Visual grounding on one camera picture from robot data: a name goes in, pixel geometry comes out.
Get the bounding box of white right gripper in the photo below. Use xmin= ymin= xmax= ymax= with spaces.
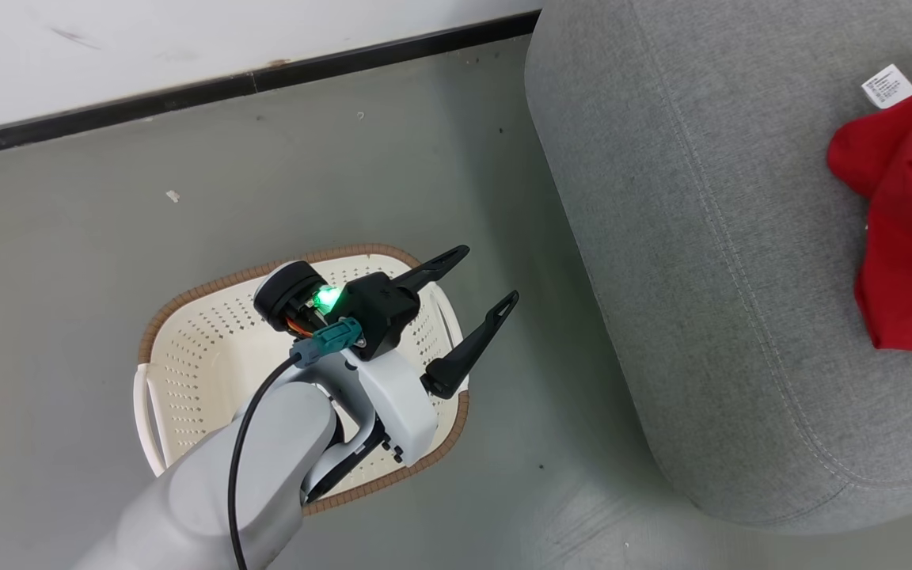
xmin=253 ymin=245 xmax=520 ymax=466

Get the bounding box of grey fabric sofa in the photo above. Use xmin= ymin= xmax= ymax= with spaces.
xmin=525 ymin=0 xmax=912 ymax=535

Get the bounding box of cream perforated plastic laundry basket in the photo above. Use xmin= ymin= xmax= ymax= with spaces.
xmin=133 ymin=244 xmax=471 ymax=517

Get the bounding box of teal cable connector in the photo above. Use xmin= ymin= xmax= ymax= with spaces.
xmin=290 ymin=317 xmax=364 ymax=367

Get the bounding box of thin black cable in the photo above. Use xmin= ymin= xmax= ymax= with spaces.
xmin=226 ymin=355 xmax=304 ymax=570

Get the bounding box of black wall baseboard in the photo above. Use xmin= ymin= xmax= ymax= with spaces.
xmin=0 ymin=9 xmax=542 ymax=163

